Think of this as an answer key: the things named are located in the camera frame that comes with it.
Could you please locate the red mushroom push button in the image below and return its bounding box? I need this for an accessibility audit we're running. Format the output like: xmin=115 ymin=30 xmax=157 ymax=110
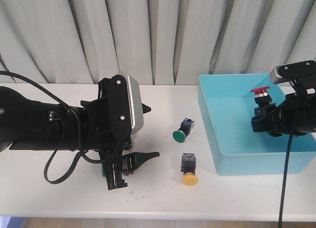
xmin=250 ymin=86 xmax=276 ymax=116

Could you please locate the green push button left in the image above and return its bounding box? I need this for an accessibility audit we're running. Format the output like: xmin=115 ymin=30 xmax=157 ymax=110
xmin=101 ymin=166 xmax=106 ymax=177

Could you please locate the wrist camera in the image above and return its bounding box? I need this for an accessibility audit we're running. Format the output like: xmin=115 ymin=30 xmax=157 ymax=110
xmin=119 ymin=73 xmax=144 ymax=134
xmin=269 ymin=60 xmax=316 ymax=94

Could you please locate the light blue plastic box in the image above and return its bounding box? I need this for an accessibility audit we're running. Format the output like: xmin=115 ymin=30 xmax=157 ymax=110
xmin=198 ymin=73 xmax=316 ymax=176

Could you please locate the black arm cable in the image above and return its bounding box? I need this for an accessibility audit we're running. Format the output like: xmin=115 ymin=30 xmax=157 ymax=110
xmin=277 ymin=89 xmax=301 ymax=228
xmin=0 ymin=70 xmax=119 ymax=185

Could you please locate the green push button near box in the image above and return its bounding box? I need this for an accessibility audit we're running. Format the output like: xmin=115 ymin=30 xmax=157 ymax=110
xmin=172 ymin=117 xmax=195 ymax=143

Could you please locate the yellow push button front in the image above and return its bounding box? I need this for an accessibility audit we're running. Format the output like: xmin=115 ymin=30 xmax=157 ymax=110
xmin=181 ymin=153 xmax=198 ymax=186

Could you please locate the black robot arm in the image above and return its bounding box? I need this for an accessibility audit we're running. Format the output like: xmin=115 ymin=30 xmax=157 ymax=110
xmin=251 ymin=93 xmax=316 ymax=137
xmin=0 ymin=73 xmax=159 ymax=190

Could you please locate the yellow push button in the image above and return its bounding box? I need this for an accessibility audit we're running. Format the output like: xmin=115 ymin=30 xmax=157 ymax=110
xmin=181 ymin=153 xmax=198 ymax=186
xmin=123 ymin=138 xmax=133 ymax=150

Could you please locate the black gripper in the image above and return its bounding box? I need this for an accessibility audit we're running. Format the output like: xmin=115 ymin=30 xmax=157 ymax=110
xmin=80 ymin=75 xmax=160 ymax=190
xmin=251 ymin=93 xmax=301 ymax=137

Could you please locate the grey pleated curtain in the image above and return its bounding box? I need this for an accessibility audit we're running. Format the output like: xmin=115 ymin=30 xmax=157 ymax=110
xmin=0 ymin=0 xmax=316 ymax=85

